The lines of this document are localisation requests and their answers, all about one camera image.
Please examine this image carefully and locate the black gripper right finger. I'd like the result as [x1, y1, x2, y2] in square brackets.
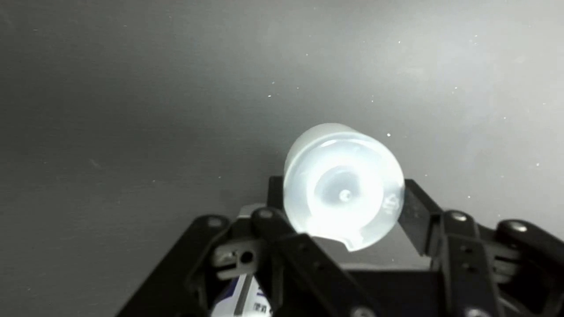
[396, 178, 564, 317]

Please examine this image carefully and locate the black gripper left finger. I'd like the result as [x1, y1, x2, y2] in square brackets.
[115, 175, 383, 317]

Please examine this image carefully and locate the white aerosol spray bottle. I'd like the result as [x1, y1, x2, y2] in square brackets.
[216, 270, 274, 317]

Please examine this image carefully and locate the white plastic cup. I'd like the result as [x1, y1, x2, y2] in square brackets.
[281, 122, 406, 254]

